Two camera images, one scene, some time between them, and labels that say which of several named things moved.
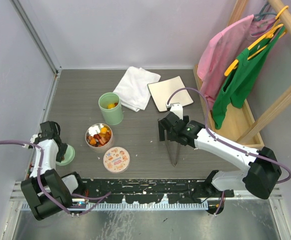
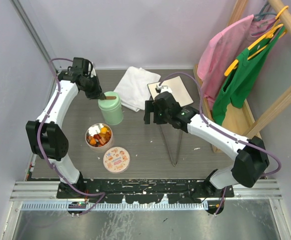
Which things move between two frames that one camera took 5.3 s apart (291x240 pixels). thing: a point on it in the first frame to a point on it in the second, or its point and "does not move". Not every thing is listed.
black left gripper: (60, 155) to (97, 94)
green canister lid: (69, 156) to (111, 102)
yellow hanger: (235, 63) does not move
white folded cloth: (133, 89) does not move
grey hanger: (258, 17) does not move
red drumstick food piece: (97, 136) does not move
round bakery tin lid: (116, 159) does not move
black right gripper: (162, 132) to (151, 106)
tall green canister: (110, 105) does not move
